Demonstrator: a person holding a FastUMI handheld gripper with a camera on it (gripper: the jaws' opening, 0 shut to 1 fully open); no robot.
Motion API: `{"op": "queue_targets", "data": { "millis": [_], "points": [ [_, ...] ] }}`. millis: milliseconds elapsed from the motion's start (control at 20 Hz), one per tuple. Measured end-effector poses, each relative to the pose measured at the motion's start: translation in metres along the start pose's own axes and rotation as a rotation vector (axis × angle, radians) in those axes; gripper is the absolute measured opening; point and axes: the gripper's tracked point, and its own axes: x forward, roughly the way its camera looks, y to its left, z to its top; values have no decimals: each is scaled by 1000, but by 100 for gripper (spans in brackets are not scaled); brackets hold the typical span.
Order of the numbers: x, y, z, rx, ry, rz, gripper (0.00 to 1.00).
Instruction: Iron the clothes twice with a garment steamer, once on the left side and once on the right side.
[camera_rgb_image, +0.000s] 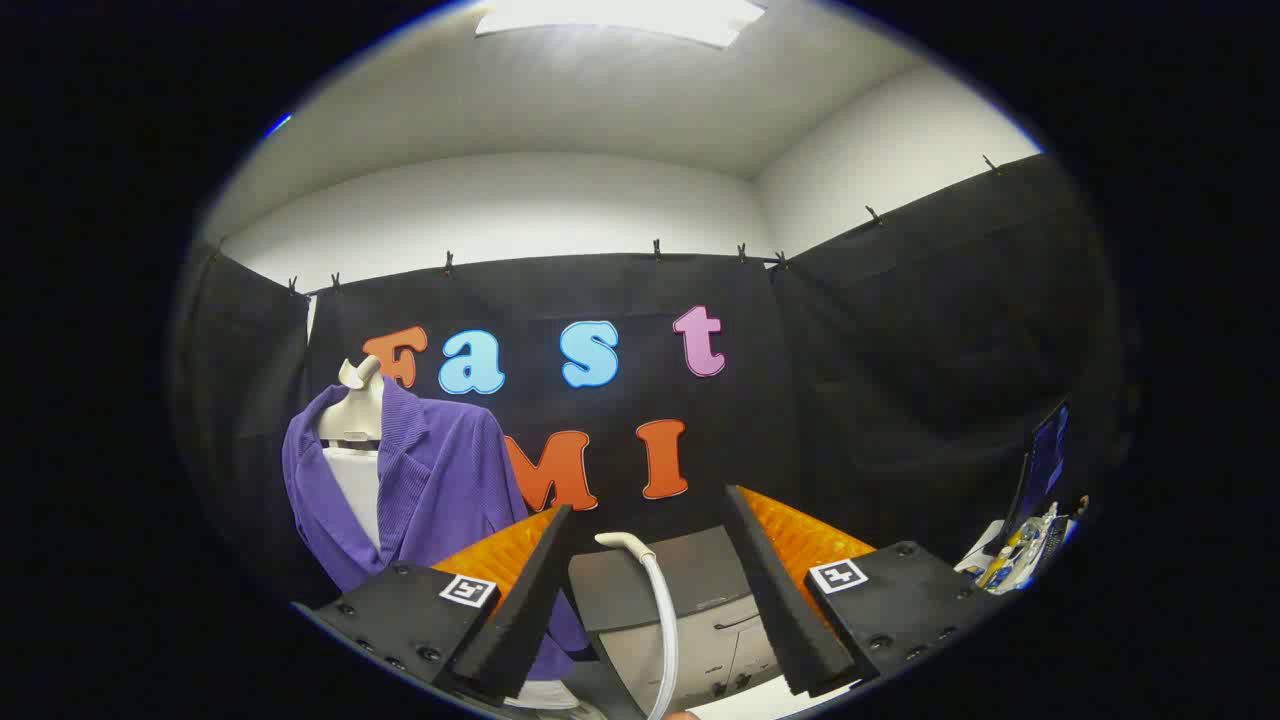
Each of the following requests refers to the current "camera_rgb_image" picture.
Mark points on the grey cabinet with dark top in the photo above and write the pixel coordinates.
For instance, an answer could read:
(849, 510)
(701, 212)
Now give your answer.
(710, 640)

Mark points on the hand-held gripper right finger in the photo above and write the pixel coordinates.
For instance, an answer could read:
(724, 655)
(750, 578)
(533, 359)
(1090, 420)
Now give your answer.
(790, 610)

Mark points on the computer monitor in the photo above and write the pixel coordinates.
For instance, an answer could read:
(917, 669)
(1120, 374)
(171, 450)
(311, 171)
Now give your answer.
(1045, 460)

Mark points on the black backdrop cloth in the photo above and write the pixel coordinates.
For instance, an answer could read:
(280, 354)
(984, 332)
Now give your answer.
(850, 400)

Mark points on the cream clothes hanger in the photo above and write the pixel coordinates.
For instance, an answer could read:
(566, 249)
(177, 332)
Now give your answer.
(355, 415)

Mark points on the white garment steamer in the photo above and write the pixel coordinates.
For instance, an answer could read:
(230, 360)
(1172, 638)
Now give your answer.
(660, 610)

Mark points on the white tray of small items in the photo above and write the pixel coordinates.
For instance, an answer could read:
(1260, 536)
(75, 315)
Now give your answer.
(1020, 560)

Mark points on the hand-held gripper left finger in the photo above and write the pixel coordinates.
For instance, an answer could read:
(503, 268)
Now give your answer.
(520, 610)

